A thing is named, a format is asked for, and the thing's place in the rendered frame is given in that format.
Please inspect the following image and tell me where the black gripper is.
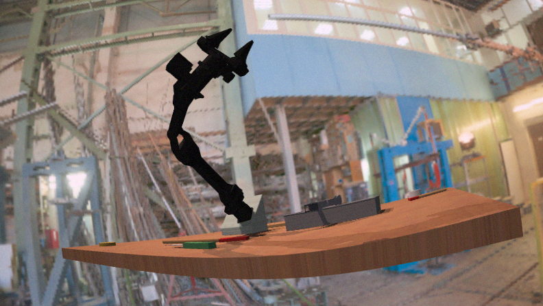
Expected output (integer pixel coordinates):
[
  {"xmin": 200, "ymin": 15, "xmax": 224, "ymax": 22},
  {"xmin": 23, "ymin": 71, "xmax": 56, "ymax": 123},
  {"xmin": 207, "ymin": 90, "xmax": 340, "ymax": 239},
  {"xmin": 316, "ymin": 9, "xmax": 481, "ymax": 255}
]
[{"xmin": 197, "ymin": 28, "xmax": 254, "ymax": 80}]

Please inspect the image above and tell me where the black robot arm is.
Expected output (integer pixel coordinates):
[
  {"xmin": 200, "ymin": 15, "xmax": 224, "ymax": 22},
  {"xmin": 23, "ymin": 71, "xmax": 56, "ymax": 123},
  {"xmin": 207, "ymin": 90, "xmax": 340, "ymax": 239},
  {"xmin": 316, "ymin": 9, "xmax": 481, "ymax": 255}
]
[{"xmin": 165, "ymin": 52, "xmax": 253, "ymax": 223}]

